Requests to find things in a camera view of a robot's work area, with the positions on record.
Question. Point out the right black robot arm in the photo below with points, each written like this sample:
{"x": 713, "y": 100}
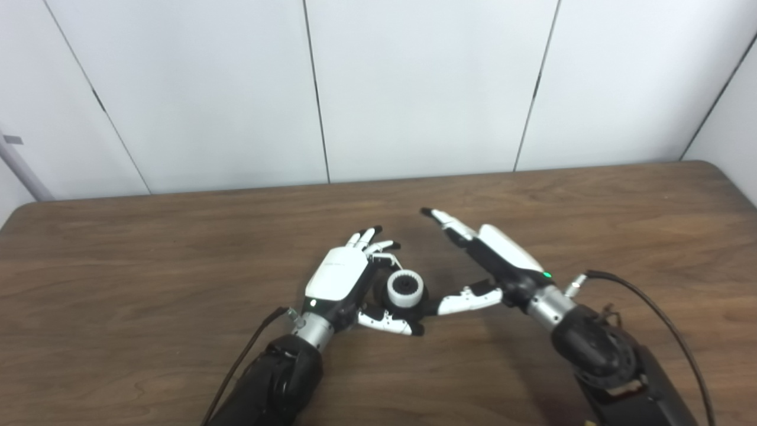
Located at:
{"x": 597, "y": 349}

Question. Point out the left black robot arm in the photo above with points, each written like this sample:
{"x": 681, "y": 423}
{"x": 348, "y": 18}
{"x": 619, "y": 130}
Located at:
{"x": 278, "y": 378}

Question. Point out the small gray wall tag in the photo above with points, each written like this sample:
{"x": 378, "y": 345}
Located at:
{"x": 13, "y": 140}

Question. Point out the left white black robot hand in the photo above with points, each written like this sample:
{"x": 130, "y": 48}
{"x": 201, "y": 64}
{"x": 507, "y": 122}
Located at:
{"x": 337, "y": 275}

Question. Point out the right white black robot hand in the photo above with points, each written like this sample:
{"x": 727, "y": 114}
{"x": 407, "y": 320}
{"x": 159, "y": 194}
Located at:
{"x": 502, "y": 251}

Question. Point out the round black part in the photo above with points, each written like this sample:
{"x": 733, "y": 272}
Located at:
{"x": 408, "y": 312}

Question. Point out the gray wall corner post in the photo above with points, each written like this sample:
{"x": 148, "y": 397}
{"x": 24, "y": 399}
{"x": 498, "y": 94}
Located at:
{"x": 23, "y": 171}

